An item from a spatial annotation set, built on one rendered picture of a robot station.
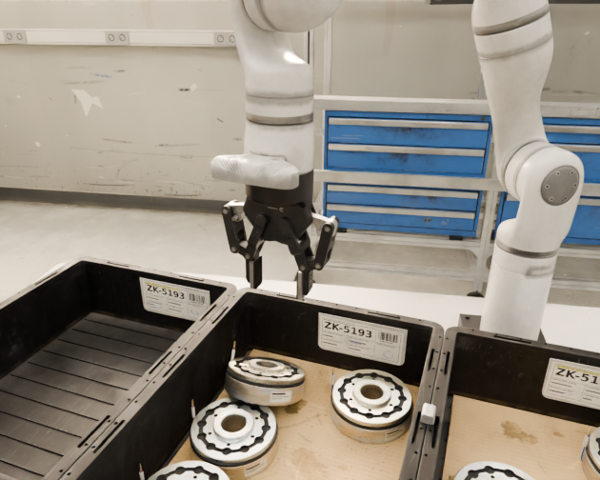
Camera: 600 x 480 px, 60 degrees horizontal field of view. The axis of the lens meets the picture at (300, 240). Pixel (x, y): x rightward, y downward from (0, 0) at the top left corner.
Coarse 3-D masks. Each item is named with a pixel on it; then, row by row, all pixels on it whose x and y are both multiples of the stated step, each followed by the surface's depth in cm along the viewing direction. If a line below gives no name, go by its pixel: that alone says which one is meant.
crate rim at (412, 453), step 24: (216, 312) 71; (360, 312) 71; (384, 312) 71; (432, 336) 66; (432, 360) 62; (432, 384) 58; (144, 408) 55; (120, 432) 52; (96, 456) 49; (408, 456) 49
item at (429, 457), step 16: (448, 336) 66; (464, 336) 67; (480, 336) 66; (496, 336) 66; (512, 336) 66; (448, 352) 63; (560, 352) 63; (576, 352) 63; (592, 352) 63; (448, 368) 60; (448, 384) 58; (432, 400) 56; (432, 432) 51; (432, 448) 51; (432, 464) 48
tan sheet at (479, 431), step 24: (456, 408) 69; (480, 408) 69; (504, 408) 69; (456, 432) 65; (480, 432) 65; (504, 432) 65; (528, 432) 65; (552, 432) 65; (576, 432) 65; (456, 456) 61; (480, 456) 61; (504, 456) 61; (528, 456) 61; (552, 456) 61; (576, 456) 61
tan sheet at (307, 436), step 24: (288, 360) 78; (312, 384) 73; (408, 384) 73; (288, 408) 69; (312, 408) 69; (288, 432) 65; (312, 432) 65; (336, 432) 65; (408, 432) 65; (288, 456) 61; (312, 456) 61; (336, 456) 61; (360, 456) 61; (384, 456) 61
